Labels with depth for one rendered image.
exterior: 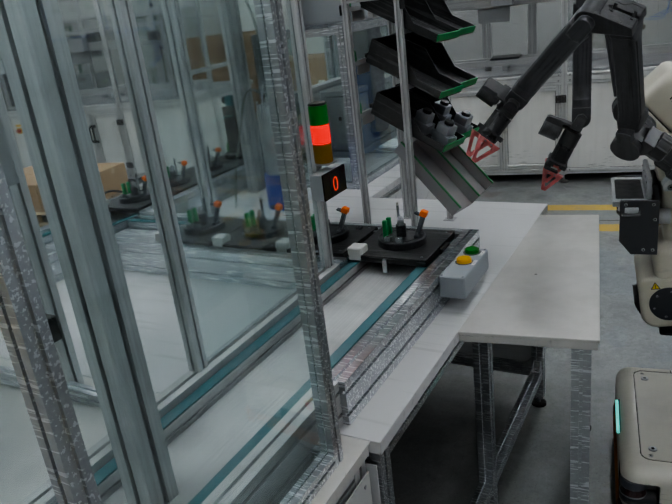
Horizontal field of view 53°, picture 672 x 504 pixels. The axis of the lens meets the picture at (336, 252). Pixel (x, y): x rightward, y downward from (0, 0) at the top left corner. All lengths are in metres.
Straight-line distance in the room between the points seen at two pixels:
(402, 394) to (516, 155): 4.65
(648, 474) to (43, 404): 1.83
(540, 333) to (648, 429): 0.81
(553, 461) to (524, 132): 3.72
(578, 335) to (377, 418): 0.55
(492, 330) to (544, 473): 1.02
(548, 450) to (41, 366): 2.23
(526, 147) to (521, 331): 4.34
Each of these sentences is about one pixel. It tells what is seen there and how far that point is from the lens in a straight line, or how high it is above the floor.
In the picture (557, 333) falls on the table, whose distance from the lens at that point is 1.68.
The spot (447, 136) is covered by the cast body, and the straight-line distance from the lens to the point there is 2.10.
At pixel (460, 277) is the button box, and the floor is 0.96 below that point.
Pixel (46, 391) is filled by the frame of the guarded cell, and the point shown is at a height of 1.33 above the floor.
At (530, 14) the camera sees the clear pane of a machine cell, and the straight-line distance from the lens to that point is 5.80.
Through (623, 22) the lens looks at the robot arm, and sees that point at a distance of 1.63.
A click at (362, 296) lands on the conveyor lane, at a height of 0.92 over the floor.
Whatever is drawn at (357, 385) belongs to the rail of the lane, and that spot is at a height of 0.92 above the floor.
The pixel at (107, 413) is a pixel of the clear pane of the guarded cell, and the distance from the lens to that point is 0.81.
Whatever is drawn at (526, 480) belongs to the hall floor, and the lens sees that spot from 2.58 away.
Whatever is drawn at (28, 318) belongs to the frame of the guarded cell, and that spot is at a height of 1.41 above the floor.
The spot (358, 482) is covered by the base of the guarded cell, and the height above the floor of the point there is 0.80.
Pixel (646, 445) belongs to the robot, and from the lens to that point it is 2.33.
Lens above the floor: 1.65
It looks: 21 degrees down
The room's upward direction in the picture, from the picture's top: 7 degrees counter-clockwise
